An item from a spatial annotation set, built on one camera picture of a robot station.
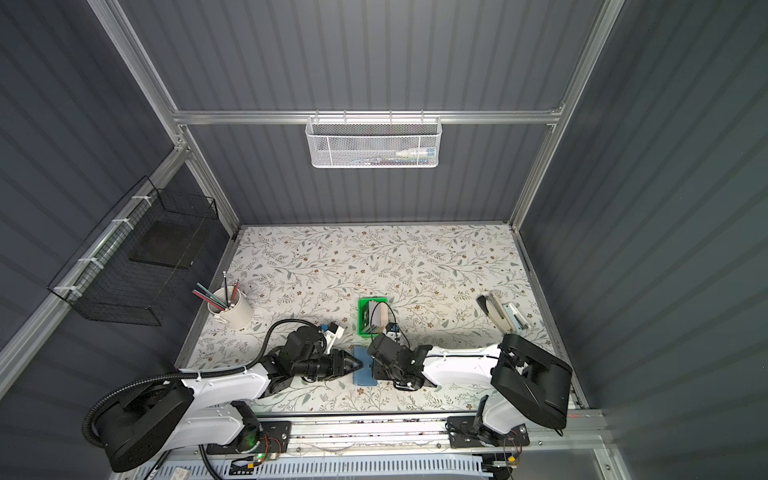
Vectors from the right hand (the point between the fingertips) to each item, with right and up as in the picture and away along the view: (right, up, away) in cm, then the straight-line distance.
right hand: (376, 370), depth 84 cm
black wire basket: (-60, +29, -12) cm, 68 cm away
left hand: (-4, +2, -4) cm, 6 cm away
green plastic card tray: (-4, +14, +9) cm, 17 cm away
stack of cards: (0, +14, +7) cm, 15 cm away
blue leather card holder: (-3, +1, -5) cm, 6 cm away
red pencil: (-43, +22, +5) cm, 48 cm away
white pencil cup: (-43, +18, +3) cm, 47 cm away
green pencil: (-49, +21, +3) cm, 54 cm away
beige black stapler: (+38, +16, +15) cm, 44 cm away
